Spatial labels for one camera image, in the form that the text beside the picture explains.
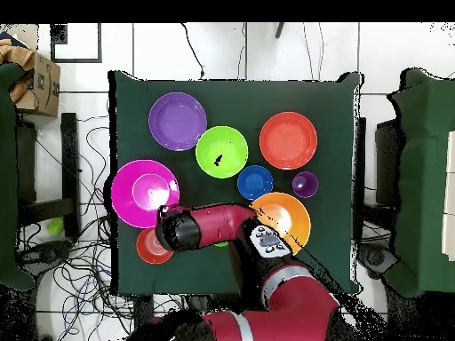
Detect large pink bowl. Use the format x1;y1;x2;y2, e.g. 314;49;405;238
110;158;181;229

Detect small blue bowl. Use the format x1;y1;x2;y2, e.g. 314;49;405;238
236;164;275;202

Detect green bowl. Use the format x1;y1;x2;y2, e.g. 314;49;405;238
195;125;250;179

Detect large orange bowl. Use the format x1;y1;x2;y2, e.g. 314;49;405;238
248;192;312;257

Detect large red shallow bowl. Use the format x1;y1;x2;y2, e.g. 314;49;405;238
259;111;318;171

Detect purple cup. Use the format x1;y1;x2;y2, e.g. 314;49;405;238
291;170;320;199

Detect large purple shallow bowl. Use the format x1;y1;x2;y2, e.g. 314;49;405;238
148;91;208;153

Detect dark green tablecloth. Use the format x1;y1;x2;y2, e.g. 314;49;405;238
108;69;365;296

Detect small red bowl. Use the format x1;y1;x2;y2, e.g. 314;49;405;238
135;226;175;266

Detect black metal stand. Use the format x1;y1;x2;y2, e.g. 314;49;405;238
17;112;80;239

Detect black floor base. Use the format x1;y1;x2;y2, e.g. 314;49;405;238
356;242;397;280
15;239;72;271

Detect small green floor cup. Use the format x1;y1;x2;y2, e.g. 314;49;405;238
46;217;66;236

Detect green cloth side table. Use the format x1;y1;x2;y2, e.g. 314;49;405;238
387;67;455;299
0;62;36;292

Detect cardboard box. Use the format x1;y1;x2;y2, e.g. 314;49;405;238
8;38;61;118

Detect thin black floor cable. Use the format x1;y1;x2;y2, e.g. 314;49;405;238
180;22;205;80

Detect tangle of floor cables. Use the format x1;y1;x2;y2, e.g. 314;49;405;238
17;116;186;341

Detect black square floor frame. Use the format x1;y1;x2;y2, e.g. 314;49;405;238
49;22;103;64

